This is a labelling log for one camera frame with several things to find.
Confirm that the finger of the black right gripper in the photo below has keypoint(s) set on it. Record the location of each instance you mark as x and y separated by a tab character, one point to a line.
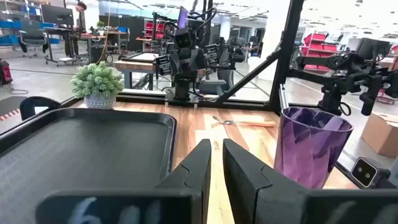
162	64
212	54

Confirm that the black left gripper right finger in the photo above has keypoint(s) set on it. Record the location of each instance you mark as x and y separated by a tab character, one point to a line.
280	202

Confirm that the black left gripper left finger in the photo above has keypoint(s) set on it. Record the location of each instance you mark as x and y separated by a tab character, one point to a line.
174	205

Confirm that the purple faceted plastic cup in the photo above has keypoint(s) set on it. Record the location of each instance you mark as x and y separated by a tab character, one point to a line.
311	149

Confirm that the black background robot arm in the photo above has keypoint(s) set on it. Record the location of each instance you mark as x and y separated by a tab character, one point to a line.
348	68

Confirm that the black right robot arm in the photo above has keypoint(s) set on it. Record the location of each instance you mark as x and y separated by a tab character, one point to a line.
182	88

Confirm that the black serving tray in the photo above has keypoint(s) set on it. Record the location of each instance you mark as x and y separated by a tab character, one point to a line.
77	149

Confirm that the wooden top workbench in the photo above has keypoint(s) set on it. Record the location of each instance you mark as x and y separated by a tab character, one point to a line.
133	65

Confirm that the rack with red bins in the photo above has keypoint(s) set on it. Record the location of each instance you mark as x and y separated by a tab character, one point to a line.
154	31
318	49

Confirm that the purple lit monitor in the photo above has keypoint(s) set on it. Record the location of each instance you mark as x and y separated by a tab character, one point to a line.
183	17

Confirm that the green plant in patterned pot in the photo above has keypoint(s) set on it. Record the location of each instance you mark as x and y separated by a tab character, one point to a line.
96	81

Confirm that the small potted desk plant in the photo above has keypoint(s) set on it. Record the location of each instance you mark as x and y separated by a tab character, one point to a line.
100	25

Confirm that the person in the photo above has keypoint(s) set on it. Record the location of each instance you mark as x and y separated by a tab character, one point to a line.
76	28

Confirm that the black office desk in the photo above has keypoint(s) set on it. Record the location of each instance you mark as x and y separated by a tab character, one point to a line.
62	31

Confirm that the black computer monitor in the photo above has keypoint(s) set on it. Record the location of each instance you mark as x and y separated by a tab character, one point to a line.
57	15

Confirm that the cardboard box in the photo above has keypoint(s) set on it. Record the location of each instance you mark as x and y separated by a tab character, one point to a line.
381	133

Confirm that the black office chair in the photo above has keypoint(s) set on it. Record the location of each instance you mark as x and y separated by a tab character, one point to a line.
31	34

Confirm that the black hazard striped floor mat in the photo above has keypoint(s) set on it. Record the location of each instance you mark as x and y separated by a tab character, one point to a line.
11	104

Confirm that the red and black floor device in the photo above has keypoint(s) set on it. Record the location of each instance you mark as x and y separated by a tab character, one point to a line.
5	73

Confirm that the shelf with blue bins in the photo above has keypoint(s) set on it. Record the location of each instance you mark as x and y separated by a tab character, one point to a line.
9	25

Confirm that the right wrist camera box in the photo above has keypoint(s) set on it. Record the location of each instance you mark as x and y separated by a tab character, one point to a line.
183	39

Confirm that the black aluminium table frame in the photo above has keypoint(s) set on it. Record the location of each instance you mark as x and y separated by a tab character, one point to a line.
284	62

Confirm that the silver metal bracket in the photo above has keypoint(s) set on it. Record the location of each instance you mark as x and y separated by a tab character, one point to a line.
283	96

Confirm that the small black depth camera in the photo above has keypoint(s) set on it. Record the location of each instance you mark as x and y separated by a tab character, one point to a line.
363	172

